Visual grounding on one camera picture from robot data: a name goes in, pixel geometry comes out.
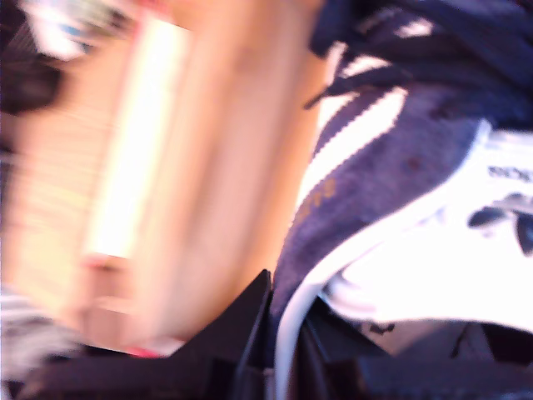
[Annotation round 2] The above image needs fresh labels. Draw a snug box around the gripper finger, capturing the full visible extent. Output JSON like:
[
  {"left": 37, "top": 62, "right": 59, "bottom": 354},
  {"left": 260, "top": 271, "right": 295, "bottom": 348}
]
[
  {"left": 166, "top": 269, "right": 273, "bottom": 400},
  {"left": 297, "top": 306, "right": 370, "bottom": 400}
]

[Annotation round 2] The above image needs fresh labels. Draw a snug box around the blue suede Gazelle shoe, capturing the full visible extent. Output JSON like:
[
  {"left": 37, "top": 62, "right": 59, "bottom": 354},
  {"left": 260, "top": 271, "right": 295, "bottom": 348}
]
[{"left": 268, "top": 0, "right": 533, "bottom": 400}]

